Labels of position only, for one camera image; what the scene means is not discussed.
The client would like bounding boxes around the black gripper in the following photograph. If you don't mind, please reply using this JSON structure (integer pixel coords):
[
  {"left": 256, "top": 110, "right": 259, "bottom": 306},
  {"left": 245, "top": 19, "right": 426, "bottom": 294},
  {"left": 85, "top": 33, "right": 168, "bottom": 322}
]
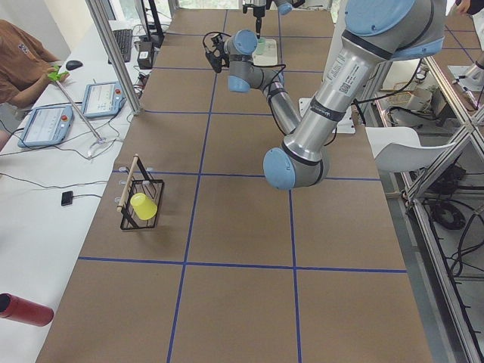
[
  {"left": 253, "top": 0, "right": 265, "bottom": 38},
  {"left": 206, "top": 39, "right": 230, "bottom": 73}
]

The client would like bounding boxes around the green cup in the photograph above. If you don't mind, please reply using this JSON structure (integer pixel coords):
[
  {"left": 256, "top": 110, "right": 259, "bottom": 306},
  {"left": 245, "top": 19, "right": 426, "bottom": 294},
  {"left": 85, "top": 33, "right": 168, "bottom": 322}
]
[{"left": 254, "top": 37, "right": 266, "bottom": 56}]

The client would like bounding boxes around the cream rabbit tray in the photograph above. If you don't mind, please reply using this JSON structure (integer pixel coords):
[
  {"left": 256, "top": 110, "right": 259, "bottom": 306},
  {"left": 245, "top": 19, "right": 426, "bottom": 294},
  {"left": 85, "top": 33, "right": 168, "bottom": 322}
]
[{"left": 253, "top": 38, "right": 278, "bottom": 67}]

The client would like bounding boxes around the yellow cup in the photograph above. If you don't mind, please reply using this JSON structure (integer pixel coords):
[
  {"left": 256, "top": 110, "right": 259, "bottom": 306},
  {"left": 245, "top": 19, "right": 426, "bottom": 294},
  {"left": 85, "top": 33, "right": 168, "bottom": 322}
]
[{"left": 129, "top": 193, "right": 157, "bottom": 221}]

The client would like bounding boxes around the black keyboard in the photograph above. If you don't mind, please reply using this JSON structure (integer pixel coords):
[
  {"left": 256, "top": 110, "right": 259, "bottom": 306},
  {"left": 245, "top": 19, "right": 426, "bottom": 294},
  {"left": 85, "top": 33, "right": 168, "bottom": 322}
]
[{"left": 112, "top": 29, "right": 132, "bottom": 63}]

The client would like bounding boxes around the far blue teach pendant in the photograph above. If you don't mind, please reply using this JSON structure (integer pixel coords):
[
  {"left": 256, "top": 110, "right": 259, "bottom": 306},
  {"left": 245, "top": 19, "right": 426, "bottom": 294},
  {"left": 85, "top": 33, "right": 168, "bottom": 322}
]
[{"left": 82, "top": 82, "right": 126, "bottom": 119}]

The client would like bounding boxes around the blue teach pendant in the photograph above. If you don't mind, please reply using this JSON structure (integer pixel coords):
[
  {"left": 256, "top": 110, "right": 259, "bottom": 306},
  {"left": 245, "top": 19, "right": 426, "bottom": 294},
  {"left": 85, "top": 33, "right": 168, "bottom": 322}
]
[
  {"left": 17, "top": 105, "right": 73, "bottom": 148},
  {"left": 82, "top": 82, "right": 126, "bottom": 119}
]

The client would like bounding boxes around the black computer mouse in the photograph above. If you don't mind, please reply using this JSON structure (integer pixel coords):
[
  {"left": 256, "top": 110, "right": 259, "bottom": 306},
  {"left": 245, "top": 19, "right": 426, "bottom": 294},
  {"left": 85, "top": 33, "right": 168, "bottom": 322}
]
[{"left": 65, "top": 60, "right": 83, "bottom": 70}]

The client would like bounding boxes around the near blue teach pendant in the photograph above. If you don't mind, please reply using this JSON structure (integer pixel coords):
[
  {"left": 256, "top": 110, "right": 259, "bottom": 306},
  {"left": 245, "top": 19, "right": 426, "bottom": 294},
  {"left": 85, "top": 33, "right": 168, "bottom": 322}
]
[{"left": 17, "top": 105, "right": 73, "bottom": 148}]

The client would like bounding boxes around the person in brown shirt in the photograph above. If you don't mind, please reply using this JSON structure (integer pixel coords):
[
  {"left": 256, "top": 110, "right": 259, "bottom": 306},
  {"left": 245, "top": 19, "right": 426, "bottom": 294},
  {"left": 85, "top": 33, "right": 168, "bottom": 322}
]
[{"left": 1, "top": 20, "right": 61, "bottom": 108}]

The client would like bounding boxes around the white chair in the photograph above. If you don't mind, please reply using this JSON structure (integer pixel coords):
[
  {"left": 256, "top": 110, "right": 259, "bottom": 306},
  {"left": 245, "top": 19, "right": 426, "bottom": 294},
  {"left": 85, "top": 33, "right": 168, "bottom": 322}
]
[{"left": 365, "top": 126, "right": 456, "bottom": 172}]

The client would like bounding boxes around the small black puck device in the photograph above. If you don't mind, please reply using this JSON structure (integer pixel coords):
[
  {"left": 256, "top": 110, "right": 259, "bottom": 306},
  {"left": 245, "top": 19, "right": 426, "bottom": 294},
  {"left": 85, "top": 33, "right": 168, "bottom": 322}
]
[{"left": 60, "top": 191, "right": 73, "bottom": 206}]

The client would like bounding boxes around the red bottle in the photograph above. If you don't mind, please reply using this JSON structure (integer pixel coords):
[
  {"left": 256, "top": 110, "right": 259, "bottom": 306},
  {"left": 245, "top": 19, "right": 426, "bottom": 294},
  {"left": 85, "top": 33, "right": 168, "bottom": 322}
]
[{"left": 1, "top": 293, "right": 54, "bottom": 327}]

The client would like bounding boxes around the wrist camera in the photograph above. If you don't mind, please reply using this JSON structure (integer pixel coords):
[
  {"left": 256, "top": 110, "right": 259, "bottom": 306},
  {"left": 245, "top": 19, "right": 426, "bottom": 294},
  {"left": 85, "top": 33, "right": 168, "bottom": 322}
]
[{"left": 211, "top": 33, "right": 224, "bottom": 45}]

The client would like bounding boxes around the aluminium frame post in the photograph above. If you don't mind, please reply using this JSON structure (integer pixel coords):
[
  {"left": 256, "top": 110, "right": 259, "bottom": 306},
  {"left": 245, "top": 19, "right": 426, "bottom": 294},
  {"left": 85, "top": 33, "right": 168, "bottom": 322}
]
[{"left": 85, "top": 0, "right": 141, "bottom": 116}]

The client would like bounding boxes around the black wire cup rack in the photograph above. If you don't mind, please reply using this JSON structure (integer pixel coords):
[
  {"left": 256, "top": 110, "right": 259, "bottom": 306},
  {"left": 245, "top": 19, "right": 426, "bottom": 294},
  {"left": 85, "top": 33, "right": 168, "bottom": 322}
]
[{"left": 116, "top": 154, "right": 165, "bottom": 231}]

